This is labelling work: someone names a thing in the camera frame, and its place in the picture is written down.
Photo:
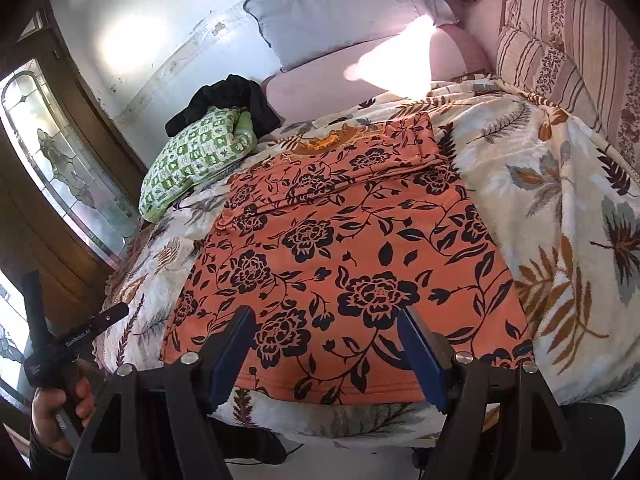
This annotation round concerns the leaf pattern fleece blanket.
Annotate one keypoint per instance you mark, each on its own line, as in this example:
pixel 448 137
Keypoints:
pixel 560 203

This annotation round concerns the striped floral pillow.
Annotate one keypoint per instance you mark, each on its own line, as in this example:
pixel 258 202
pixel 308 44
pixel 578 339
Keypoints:
pixel 576 54

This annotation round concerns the grey pillow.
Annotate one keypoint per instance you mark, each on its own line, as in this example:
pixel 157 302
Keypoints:
pixel 298 31

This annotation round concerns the person's left hand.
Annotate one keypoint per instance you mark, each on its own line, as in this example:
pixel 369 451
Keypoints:
pixel 46 403

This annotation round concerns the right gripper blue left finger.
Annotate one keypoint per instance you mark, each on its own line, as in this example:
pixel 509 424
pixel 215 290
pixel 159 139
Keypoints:
pixel 230 351

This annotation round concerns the black garment on pillow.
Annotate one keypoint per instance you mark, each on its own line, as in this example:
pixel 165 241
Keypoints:
pixel 233 92

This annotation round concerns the green white patterned pillow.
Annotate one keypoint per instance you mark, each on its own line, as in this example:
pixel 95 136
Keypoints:
pixel 200 152

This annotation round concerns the wooden stained glass door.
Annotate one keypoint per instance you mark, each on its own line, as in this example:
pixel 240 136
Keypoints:
pixel 69 181

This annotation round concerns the pink bolster cushion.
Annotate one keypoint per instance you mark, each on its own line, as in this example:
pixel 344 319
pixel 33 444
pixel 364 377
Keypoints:
pixel 405 65

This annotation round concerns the orange black floral garment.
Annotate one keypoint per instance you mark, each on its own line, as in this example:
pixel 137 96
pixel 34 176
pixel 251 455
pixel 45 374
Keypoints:
pixel 329 244

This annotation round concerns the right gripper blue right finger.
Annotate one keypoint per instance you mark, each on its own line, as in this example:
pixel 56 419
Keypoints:
pixel 428 359

